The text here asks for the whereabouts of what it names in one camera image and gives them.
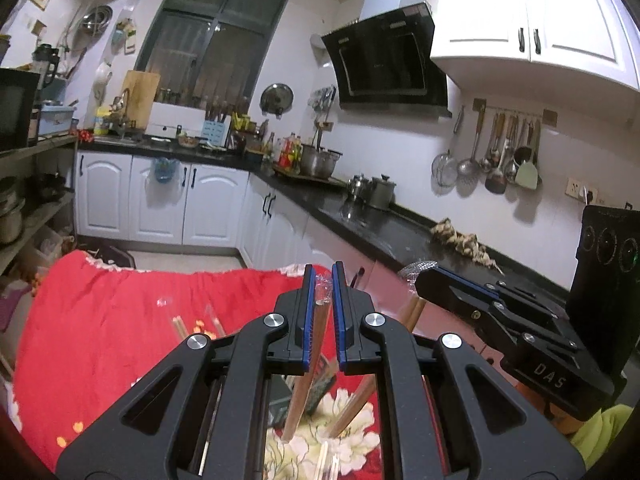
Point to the small steel teapot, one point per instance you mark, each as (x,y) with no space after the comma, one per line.
(357,187)

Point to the black microwave oven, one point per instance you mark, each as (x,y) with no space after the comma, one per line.
(17,110)

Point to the black range hood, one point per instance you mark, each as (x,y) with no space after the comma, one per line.
(385,60)

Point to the person's right forearm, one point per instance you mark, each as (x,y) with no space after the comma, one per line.
(600,435)

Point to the black kitchen countertop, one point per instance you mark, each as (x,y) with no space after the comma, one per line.
(390,230)

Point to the row of windowsill jars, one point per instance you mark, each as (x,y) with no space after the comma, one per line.
(200,99)

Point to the mesh strainer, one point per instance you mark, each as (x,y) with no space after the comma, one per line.
(444,170)

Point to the blue knife block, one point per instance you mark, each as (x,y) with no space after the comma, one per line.
(215,132)

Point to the steel kettle with lid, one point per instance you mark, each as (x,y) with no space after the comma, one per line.
(382,195)

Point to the white hanging scoop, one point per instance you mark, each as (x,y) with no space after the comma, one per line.
(102,80)

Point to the blue hanging bag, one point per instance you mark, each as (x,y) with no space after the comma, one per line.
(164,170)

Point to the utensil wall rail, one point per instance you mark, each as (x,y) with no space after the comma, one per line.
(549,118)

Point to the steel kitchen faucet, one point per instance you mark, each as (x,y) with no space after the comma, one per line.
(122,105)

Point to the white lower cabinets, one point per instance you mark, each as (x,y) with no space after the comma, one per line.
(155,200)

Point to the grey cooking pot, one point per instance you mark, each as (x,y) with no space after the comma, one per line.
(10,220)

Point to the blue plastic box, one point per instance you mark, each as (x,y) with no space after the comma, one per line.
(57,117)

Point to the green plastic utensil holder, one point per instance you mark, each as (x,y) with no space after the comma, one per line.
(322,390)

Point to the wooden cutting board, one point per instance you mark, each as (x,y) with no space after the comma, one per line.
(140,97)

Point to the dried garlic bunch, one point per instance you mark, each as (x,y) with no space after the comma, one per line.
(465,242)

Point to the yellow container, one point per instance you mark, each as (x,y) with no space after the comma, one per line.
(102,121)

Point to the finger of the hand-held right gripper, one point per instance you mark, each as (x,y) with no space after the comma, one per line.
(450,295)
(530,296)

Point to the set of wooden chopsticks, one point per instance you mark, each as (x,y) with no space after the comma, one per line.
(176,327)

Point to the plastic-wrapped chopstick pair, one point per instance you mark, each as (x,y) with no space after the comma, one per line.
(410,315)
(300,400)

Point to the steel mixing bowl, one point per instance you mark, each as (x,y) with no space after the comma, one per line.
(96,19)

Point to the white upper cabinet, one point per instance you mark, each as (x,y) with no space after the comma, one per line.
(500,10)

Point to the steel soup ladle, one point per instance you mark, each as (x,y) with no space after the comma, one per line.
(496,182)

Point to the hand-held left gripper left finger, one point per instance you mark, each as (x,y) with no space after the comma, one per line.
(310,320)

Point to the hanging steel pan lid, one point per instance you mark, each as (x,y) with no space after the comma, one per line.
(276,99)

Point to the metal storage rack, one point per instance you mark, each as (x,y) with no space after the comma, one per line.
(45,142)

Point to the steel skimmer ladle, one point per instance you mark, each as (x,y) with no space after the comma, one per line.
(467,166)

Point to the row of condiment bottles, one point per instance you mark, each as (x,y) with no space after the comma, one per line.
(287,152)

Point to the dark floor mat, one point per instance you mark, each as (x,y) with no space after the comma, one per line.
(115,257)

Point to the dark framed window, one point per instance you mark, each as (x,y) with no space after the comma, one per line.
(200,35)

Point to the black wok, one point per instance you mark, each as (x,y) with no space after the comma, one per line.
(50,187)

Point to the steel stock pot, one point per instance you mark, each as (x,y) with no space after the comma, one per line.
(317,162)

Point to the hanging steel utensils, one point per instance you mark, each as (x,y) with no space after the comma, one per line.
(322,99)

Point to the pale green spatula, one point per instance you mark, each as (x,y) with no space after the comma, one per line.
(527,175)

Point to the black hanging spoon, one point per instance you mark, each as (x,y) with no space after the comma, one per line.
(522,155)

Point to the black blender jug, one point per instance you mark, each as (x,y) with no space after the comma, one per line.
(46,62)

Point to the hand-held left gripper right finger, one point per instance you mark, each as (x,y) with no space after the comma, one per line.
(340,320)

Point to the white wall socket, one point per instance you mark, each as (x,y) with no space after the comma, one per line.
(577,187)

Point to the red floral blanket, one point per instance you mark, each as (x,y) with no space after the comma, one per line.
(100,320)

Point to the green white hanging package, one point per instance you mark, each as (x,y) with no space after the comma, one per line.
(126,35)

